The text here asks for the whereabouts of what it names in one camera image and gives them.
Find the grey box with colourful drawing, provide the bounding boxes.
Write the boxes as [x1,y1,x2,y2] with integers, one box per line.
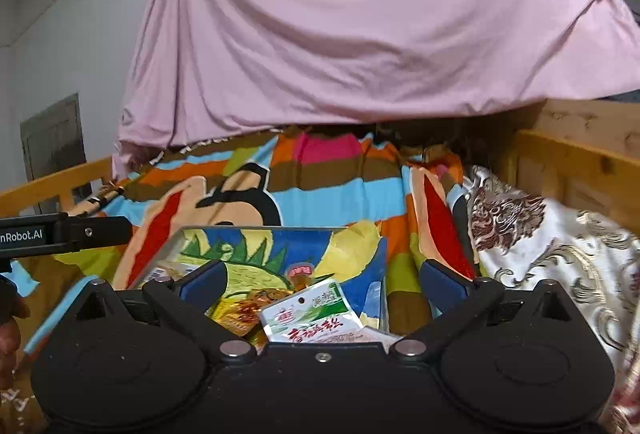
[114,225,392,351]

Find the person's left hand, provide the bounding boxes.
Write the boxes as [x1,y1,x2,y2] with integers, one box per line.
[0,276,32,391]

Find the grey wall panel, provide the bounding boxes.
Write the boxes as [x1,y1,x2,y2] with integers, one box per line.
[19,93,85,196]

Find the white green snack packet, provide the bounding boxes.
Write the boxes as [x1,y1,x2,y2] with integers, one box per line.
[259,278,368,346]

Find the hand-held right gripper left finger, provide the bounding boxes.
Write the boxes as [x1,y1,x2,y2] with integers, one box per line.
[75,259,255,361]

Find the wooden bed frame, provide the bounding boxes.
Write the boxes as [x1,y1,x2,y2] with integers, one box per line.
[0,96,640,240]

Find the pink sheet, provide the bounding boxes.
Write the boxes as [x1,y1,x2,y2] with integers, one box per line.
[110,0,640,181]

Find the brown red snack packet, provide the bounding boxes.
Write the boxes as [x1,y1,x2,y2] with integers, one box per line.
[209,288,272,351]

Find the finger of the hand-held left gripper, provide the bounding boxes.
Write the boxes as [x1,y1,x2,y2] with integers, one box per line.
[67,215,134,251]

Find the white floral cloth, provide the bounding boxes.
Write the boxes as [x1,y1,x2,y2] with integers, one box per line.
[447,163,640,434]

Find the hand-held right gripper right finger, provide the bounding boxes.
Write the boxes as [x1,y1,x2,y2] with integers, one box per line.
[389,259,570,361]

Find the colourful printed blanket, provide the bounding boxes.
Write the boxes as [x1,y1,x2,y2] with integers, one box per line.
[0,128,483,357]

